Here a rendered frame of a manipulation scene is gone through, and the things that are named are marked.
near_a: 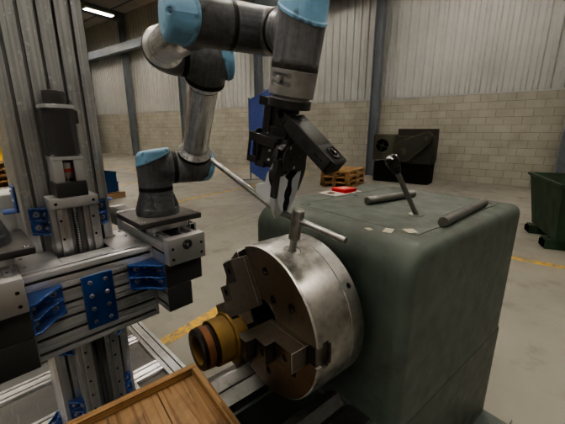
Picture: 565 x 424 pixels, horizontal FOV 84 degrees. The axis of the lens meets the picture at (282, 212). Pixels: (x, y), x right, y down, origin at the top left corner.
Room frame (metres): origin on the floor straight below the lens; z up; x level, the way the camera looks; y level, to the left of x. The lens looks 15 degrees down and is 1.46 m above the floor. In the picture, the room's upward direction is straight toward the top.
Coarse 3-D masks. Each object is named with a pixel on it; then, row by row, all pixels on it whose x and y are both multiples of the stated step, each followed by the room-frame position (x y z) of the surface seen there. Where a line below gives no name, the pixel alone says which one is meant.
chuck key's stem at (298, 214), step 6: (294, 210) 0.54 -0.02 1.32; (300, 210) 0.55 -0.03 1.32; (294, 216) 0.54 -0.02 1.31; (300, 216) 0.54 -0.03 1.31; (294, 222) 0.55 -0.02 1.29; (294, 228) 0.55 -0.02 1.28; (300, 228) 0.55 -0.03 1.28; (288, 234) 0.56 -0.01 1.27; (294, 234) 0.55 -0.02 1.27; (300, 234) 0.56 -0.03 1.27; (294, 240) 0.55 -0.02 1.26; (294, 246) 0.56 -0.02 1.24
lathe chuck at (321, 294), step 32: (256, 256) 0.58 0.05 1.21; (288, 256) 0.54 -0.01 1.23; (320, 256) 0.57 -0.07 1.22; (288, 288) 0.50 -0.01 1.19; (320, 288) 0.50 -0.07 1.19; (256, 320) 0.60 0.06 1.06; (288, 320) 0.50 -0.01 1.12; (320, 320) 0.47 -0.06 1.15; (288, 384) 0.50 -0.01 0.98; (320, 384) 0.47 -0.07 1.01
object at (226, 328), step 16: (208, 320) 0.51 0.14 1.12; (224, 320) 0.50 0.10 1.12; (240, 320) 0.52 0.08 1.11; (192, 336) 0.49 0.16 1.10; (208, 336) 0.47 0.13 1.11; (224, 336) 0.48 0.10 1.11; (192, 352) 0.49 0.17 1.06; (208, 352) 0.45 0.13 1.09; (224, 352) 0.46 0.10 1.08; (240, 352) 0.48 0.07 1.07; (208, 368) 0.46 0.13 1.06
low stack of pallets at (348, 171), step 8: (344, 168) 8.66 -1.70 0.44; (352, 168) 8.66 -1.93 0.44; (360, 168) 8.71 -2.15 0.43; (328, 176) 8.31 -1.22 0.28; (336, 176) 8.16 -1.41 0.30; (344, 176) 8.22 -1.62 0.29; (352, 176) 8.22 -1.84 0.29; (360, 176) 8.94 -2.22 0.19; (320, 184) 8.44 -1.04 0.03; (336, 184) 8.25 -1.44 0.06; (352, 184) 8.49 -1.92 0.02
